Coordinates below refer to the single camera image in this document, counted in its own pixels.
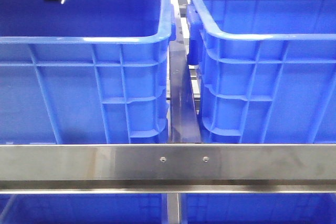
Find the blue plastic crate left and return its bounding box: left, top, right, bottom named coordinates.
left=1, top=0, right=175, bottom=144

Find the blue plastic crate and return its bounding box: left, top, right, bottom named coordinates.
left=1, top=0, right=175, bottom=144
left=187, top=0, right=335, bottom=144

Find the steel centre divider bar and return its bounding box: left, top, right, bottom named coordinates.
left=169, top=40, right=202, bottom=144

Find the blue plastic crate right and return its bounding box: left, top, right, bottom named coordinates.
left=187, top=0, right=335, bottom=144

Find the blue crate lower left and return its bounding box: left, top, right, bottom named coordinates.
left=1, top=194, right=168, bottom=223

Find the blue crate lower right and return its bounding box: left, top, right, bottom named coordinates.
left=182, top=193, right=335, bottom=223

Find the stainless steel rack rail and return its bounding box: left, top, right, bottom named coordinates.
left=1, top=144, right=335, bottom=194

